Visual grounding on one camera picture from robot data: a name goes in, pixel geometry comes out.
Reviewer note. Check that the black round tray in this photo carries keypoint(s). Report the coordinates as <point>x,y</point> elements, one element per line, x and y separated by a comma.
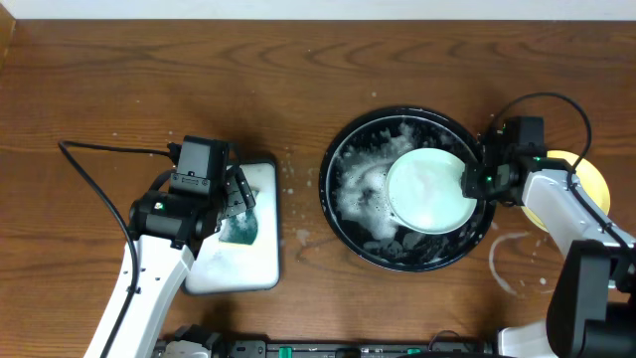
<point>352,180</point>

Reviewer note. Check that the green sponge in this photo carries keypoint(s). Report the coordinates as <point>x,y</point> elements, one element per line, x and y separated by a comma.
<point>241,229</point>

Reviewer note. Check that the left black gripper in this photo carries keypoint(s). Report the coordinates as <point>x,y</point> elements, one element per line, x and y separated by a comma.
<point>231,200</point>

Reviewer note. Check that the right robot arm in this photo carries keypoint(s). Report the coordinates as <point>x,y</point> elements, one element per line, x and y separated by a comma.
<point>581,322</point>

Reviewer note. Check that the white rectangular soap tray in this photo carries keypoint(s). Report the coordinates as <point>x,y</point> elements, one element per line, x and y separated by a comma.
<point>223,267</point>

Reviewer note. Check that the yellow plate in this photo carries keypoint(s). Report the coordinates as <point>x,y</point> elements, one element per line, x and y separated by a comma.
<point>593,179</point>

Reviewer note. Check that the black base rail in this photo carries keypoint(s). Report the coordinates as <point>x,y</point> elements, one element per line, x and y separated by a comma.
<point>261,349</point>

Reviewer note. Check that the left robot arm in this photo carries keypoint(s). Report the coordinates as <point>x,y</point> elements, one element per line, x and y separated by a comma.
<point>136,311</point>

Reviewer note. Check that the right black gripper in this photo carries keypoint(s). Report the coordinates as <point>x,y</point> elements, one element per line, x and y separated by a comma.
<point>470,188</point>

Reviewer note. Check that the light green plate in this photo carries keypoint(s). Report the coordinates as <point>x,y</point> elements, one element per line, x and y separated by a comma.
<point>423,188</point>

